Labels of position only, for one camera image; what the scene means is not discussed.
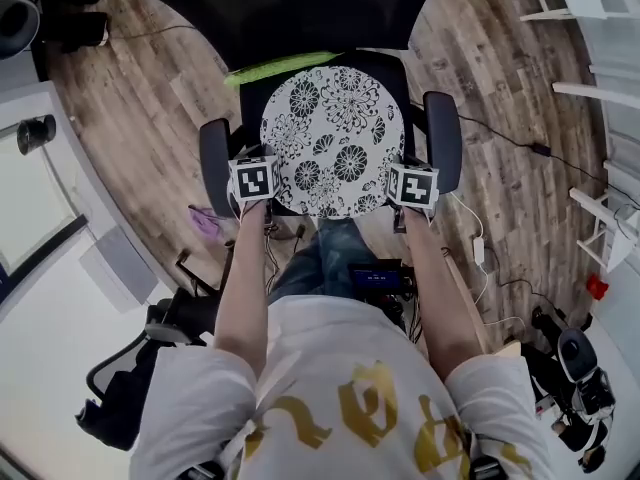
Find round floral black-white cushion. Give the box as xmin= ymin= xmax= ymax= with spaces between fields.
xmin=259 ymin=65 xmax=406 ymax=219

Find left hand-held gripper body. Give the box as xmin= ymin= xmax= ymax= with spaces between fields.
xmin=226 ymin=155 xmax=284 ymax=204

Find light wooden table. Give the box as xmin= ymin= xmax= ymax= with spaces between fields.
xmin=440 ymin=247 xmax=524 ymax=362

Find grey shell backpack device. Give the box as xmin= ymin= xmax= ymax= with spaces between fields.
xmin=0 ymin=0 xmax=42 ymax=62

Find person's blue jeans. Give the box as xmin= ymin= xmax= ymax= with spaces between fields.
xmin=266 ymin=216 xmax=382 ymax=306

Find black window frame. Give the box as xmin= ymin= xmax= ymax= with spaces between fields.
xmin=0 ymin=122 xmax=90 ymax=282

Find black grey-framed office chair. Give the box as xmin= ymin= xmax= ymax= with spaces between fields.
xmin=73 ymin=247 xmax=236 ymax=453

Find white radiator cabinet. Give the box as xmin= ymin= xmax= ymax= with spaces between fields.
xmin=78 ymin=224 xmax=160 ymax=315

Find person's white printed t-shirt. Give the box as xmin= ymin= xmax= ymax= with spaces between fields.
xmin=128 ymin=293 xmax=554 ymax=480

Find black mesh office chair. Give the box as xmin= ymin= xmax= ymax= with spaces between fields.
xmin=115 ymin=0 xmax=464 ymax=220

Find red small object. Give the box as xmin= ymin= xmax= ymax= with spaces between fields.
xmin=585 ymin=273 xmax=611 ymax=301

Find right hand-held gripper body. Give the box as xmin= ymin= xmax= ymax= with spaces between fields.
xmin=385 ymin=154 xmax=441 ymax=234

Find green bumpy cucumber toy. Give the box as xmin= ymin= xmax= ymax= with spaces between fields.
xmin=223 ymin=50 xmax=347 ymax=88

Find black power adapter with cable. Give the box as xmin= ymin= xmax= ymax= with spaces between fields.
xmin=455 ymin=113 xmax=614 ymax=197

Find black screen device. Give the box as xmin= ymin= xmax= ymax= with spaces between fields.
xmin=347 ymin=261 xmax=416 ymax=305

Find purple cloth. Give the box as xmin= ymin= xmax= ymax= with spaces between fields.
xmin=187 ymin=204 xmax=222 ymax=240

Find white power adapter with cable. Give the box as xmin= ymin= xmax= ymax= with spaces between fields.
xmin=448 ymin=190 xmax=526 ymax=327

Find black grey backpack device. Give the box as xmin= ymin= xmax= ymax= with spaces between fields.
xmin=519 ymin=305 xmax=617 ymax=474

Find person's left forearm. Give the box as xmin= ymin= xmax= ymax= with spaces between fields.
xmin=213 ymin=198 xmax=274 ymax=379

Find black cup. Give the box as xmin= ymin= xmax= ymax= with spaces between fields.
xmin=16 ymin=113 xmax=58 ymax=157

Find person's right forearm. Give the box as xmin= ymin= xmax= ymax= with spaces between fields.
xmin=402 ymin=206 xmax=485 ymax=384

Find white wooden stool frame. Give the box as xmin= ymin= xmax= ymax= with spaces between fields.
xmin=568 ymin=186 xmax=640 ymax=273

